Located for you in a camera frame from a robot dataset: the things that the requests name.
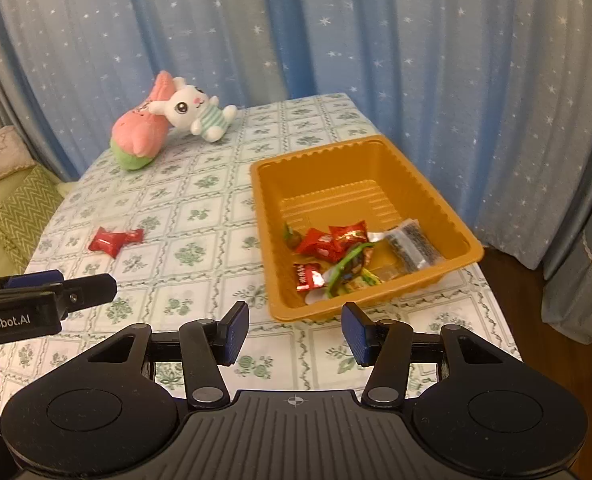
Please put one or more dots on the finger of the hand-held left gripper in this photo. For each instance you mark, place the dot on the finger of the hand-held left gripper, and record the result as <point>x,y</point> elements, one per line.
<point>90,289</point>
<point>35,278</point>

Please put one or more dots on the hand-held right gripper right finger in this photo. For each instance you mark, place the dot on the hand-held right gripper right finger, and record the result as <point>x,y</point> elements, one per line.
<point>356,332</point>

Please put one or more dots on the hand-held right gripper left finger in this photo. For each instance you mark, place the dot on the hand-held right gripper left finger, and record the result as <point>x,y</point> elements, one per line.
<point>235,332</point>

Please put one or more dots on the large plain red snack packet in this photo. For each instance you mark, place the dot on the large plain red snack packet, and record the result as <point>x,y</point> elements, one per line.
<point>108,241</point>

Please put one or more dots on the yellow green candy wrapper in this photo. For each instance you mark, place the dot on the yellow green candy wrapper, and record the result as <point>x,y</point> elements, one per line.
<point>356,266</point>

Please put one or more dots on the red snack packet white print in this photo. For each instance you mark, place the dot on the red snack packet white print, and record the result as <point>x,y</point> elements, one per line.
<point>308,277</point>

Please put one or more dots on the shiny red foil candy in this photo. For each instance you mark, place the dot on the shiny red foil candy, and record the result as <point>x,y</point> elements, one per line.
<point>350,236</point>

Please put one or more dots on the red candy packet gold print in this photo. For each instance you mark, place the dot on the red candy packet gold print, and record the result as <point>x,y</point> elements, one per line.
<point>316,242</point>

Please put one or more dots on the clear packet of seeds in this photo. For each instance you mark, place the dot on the clear packet of seeds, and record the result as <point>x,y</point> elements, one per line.
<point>413,245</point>

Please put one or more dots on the green brown candy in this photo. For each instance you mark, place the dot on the green brown candy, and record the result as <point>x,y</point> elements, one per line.
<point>290,234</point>

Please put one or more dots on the orange plastic tray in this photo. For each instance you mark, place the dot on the orange plastic tray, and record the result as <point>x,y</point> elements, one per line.
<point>336,180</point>

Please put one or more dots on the green zigzag cushion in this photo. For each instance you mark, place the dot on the green zigzag cushion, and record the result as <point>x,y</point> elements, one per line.
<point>20,210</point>

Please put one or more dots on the green floral tablecloth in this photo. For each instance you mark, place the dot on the green floral tablecloth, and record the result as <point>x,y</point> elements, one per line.
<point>200,220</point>

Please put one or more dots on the pink and green plush toy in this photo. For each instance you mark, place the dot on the pink and green plush toy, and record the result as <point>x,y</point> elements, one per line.
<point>140,135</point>

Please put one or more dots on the white rabbit plush toy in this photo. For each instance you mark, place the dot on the white rabbit plush toy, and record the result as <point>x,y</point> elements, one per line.
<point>190,105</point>

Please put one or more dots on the grey blue lace-trimmed curtain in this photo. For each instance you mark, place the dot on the grey blue lace-trimmed curtain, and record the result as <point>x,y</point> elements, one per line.
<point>581,280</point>

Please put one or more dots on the blue star curtain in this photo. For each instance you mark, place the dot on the blue star curtain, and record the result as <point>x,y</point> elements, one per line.
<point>326,35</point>

